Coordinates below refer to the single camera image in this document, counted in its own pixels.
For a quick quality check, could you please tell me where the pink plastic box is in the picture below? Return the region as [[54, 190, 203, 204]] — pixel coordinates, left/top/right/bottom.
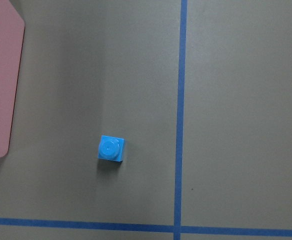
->
[[0, 0, 25, 158]]

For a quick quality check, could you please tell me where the small blue block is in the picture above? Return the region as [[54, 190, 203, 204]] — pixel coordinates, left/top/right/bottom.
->
[[97, 135, 126, 163]]

